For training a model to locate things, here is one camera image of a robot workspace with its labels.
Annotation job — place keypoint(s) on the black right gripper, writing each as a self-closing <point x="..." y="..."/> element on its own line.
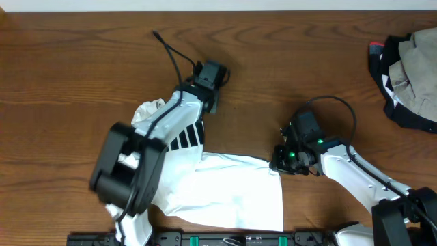
<point x="278" y="163"/>

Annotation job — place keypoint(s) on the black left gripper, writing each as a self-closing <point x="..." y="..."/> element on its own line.
<point x="213" y="103"/>

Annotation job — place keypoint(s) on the white t-shirt with black stripes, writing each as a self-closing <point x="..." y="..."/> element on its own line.
<point x="221" y="190"/>

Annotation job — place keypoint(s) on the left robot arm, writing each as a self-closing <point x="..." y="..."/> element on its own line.
<point x="130" y="163"/>

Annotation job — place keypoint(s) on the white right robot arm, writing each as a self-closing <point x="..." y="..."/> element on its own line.
<point x="400" y="214"/>

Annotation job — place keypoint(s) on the black garment with red trim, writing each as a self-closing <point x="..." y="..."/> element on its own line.
<point x="381" y="56"/>

